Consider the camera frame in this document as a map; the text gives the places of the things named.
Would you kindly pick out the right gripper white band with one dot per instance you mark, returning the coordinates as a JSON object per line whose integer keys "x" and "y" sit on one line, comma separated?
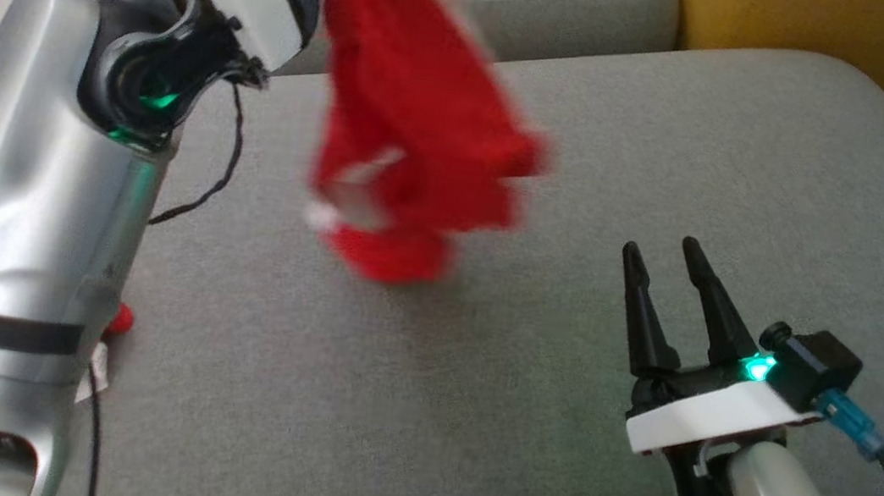
{"x": 710, "y": 416}

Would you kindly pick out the red garment with white stripes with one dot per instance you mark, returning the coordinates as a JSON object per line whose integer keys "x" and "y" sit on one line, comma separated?
{"x": 409, "y": 107}

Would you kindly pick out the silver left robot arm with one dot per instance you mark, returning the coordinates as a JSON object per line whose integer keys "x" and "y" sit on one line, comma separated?
{"x": 26, "y": 227}

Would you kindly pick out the large yellow sofa back cushion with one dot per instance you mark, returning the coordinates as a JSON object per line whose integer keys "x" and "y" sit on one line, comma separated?
{"x": 805, "y": 23}

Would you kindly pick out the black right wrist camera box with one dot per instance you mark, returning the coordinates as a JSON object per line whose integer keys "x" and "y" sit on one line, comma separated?
{"x": 819, "y": 366}

